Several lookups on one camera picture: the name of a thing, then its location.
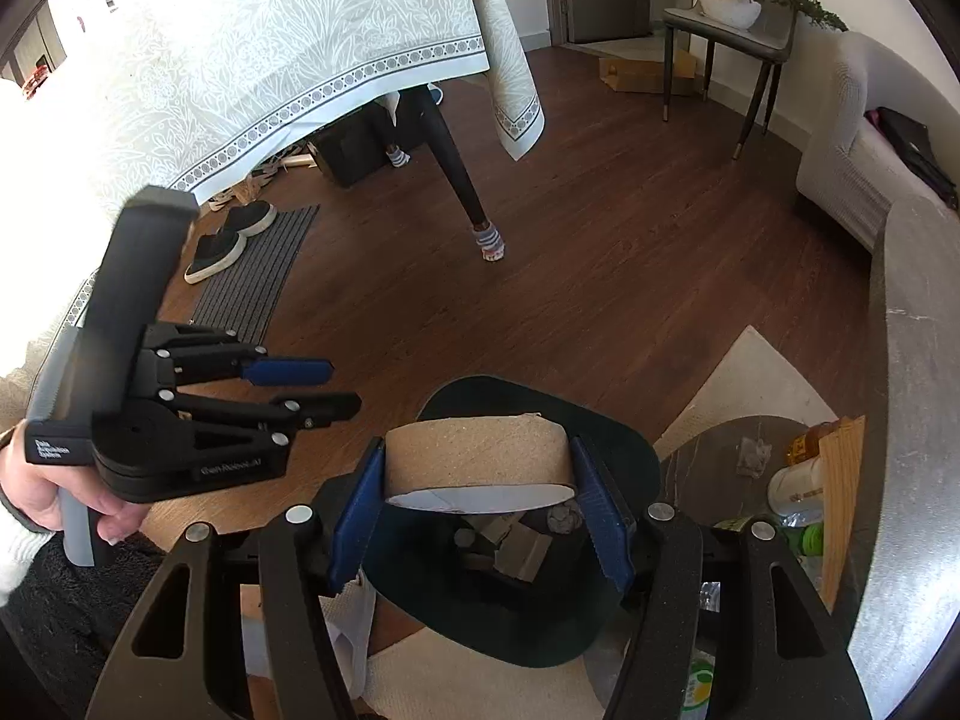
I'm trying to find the grey striped floor mat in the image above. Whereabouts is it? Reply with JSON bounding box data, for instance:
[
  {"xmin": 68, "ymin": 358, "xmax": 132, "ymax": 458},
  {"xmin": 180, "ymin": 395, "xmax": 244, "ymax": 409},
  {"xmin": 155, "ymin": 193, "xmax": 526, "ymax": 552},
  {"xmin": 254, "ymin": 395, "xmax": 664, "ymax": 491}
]
[{"xmin": 191, "ymin": 204, "xmax": 322, "ymax": 346}]

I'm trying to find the white cup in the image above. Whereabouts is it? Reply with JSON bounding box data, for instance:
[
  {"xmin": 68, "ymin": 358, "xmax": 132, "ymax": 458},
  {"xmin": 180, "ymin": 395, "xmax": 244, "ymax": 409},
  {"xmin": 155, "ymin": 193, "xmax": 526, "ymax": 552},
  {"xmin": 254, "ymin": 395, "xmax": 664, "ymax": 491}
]
[{"xmin": 766, "ymin": 457, "xmax": 826, "ymax": 526}]

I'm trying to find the black bag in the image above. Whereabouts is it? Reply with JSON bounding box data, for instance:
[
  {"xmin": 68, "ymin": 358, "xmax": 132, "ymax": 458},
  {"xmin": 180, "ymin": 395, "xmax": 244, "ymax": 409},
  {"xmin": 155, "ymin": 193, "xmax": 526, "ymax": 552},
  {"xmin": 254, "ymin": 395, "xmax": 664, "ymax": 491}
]
[{"xmin": 874, "ymin": 106, "xmax": 960, "ymax": 211}]

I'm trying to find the orange brown box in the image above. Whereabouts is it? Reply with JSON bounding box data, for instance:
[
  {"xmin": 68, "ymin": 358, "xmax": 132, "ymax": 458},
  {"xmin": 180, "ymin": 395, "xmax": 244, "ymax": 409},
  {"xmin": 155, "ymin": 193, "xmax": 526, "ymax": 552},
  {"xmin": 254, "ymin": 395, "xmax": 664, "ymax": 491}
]
[{"xmin": 817, "ymin": 416, "xmax": 867, "ymax": 612}]

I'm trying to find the black shoe white sole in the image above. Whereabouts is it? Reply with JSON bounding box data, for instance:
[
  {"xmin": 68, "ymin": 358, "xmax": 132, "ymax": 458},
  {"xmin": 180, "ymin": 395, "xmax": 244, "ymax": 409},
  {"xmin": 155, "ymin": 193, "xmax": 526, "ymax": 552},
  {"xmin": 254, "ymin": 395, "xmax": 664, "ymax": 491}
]
[
  {"xmin": 184, "ymin": 231, "xmax": 247, "ymax": 284},
  {"xmin": 223, "ymin": 201, "xmax": 277, "ymax": 237}
]

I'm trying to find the brown cardboard tape roll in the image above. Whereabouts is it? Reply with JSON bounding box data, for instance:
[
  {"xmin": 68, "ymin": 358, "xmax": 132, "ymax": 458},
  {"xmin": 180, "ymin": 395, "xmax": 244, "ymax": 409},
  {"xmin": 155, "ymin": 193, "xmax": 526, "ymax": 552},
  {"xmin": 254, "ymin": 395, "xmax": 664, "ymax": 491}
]
[{"xmin": 382, "ymin": 412, "xmax": 578, "ymax": 512}]

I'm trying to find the grey dining chair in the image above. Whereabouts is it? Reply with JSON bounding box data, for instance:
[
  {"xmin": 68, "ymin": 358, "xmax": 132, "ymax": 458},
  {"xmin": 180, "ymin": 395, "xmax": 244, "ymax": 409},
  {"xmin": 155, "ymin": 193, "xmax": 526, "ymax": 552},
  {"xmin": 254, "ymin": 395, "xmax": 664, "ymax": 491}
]
[{"xmin": 664, "ymin": 0, "xmax": 800, "ymax": 160}]

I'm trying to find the clear plastic wrapper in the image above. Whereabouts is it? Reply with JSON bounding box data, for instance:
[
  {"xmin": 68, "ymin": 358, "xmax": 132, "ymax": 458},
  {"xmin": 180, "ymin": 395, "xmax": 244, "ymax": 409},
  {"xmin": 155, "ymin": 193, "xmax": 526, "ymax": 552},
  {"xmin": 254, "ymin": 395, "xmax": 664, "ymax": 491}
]
[{"xmin": 735, "ymin": 436, "xmax": 773, "ymax": 479}]

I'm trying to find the beige woven slipper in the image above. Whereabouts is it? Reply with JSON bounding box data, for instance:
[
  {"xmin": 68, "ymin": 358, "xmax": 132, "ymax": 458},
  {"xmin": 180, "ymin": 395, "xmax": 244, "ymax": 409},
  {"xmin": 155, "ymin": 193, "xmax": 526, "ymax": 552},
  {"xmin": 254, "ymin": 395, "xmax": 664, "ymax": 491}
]
[{"xmin": 206, "ymin": 169, "xmax": 282, "ymax": 212}]

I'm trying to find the black storage box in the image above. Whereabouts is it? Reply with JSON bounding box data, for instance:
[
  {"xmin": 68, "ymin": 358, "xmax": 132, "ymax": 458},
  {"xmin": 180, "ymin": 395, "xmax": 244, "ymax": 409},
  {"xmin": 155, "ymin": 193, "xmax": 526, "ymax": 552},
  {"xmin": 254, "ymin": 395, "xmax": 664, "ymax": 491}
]
[{"xmin": 319, "ymin": 101, "xmax": 432, "ymax": 188}]

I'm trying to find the grey armchair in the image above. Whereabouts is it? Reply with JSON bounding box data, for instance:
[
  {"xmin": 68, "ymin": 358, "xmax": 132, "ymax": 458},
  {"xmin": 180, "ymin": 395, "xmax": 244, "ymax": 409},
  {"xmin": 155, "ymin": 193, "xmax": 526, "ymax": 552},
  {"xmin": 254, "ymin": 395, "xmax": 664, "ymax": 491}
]
[{"xmin": 795, "ymin": 31, "xmax": 960, "ymax": 252}]

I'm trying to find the beige rug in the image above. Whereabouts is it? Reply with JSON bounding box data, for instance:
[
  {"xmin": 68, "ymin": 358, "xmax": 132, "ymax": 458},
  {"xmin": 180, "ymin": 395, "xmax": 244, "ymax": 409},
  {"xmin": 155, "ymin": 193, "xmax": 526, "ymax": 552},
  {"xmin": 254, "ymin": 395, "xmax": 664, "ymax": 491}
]
[{"xmin": 330, "ymin": 326, "xmax": 837, "ymax": 720}]

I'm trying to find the person's left hand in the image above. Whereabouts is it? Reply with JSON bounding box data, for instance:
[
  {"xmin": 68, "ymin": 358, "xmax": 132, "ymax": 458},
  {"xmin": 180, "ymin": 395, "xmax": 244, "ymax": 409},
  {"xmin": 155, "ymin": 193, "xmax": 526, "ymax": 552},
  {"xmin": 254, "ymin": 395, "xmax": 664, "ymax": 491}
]
[{"xmin": 0, "ymin": 431, "xmax": 151, "ymax": 545}]

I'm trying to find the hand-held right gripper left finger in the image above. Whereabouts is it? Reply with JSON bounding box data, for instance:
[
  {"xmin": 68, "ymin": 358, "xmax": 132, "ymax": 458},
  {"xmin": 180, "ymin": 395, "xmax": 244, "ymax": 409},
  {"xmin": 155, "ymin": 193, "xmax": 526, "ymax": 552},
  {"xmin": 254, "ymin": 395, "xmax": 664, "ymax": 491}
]
[{"xmin": 86, "ymin": 439, "xmax": 387, "ymax": 720}]

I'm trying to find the dark wooden dining table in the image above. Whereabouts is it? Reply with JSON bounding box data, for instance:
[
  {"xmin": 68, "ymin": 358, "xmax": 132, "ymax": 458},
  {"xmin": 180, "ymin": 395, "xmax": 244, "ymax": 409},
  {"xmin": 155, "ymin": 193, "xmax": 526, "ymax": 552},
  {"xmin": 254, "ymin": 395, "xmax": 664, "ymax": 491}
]
[{"xmin": 386, "ymin": 86, "xmax": 488, "ymax": 230}]

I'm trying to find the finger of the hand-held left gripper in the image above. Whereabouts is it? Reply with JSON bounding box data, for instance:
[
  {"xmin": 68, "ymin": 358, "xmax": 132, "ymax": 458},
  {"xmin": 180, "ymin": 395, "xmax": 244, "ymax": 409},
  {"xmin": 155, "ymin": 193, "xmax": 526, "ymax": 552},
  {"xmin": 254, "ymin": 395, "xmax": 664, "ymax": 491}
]
[
  {"xmin": 139, "ymin": 324, "xmax": 335, "ymax": 392},
  {"xmin": 176, "ymin": 390, "xmax": 363, "ymax": 452}
]

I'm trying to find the dark green trash bin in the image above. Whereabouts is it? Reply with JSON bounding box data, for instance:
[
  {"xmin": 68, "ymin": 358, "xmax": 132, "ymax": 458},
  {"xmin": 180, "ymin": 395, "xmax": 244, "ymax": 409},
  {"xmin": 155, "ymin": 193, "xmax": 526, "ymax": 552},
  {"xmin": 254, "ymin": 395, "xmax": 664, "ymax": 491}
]
[{"xmin": 360, "ymin": 375, "xmax": 662, "ymax": 668}]

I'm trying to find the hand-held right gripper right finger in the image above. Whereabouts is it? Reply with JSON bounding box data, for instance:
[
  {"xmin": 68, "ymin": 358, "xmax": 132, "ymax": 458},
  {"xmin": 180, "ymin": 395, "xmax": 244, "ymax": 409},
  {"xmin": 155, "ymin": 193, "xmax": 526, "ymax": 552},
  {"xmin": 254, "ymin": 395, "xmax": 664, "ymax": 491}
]
[{"xmin": 570, "ymin": 436, "xmax": 871, "ymax": 720}]

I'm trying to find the flat cardboard box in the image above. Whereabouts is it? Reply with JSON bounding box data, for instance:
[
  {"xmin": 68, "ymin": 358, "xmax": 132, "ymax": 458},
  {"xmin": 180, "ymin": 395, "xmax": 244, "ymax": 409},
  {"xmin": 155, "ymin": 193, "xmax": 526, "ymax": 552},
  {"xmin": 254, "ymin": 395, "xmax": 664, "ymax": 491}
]
[{"xmin": 598, "ymin": 49, "xmax": 698, "ymax": 97}]

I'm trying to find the white paper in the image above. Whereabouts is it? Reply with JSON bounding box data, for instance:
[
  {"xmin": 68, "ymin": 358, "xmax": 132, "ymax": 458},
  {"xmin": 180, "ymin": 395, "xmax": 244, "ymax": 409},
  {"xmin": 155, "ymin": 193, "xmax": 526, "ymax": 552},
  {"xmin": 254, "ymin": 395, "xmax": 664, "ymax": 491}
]
[{"xmin": 546, "ymin": 502, "xmax": 586, "ymax": 537}]

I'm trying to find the pale green patterned tablecloth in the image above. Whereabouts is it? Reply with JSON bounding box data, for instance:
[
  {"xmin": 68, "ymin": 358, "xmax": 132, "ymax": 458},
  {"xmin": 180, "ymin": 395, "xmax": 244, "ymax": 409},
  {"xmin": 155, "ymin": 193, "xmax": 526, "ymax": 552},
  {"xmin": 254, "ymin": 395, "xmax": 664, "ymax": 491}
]
[{"xmin": 0, "ymin": 0, "xmax": 545, "ymax": 361}]

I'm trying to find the black fuzzy clothing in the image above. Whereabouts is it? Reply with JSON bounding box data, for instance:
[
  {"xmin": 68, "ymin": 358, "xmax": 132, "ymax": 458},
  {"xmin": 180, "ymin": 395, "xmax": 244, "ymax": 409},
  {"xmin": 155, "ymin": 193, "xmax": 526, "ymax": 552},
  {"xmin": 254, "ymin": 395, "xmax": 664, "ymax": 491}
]
[{"xmin": 0, "ymin": 532, "xmax": 173, "ymax": 720}]

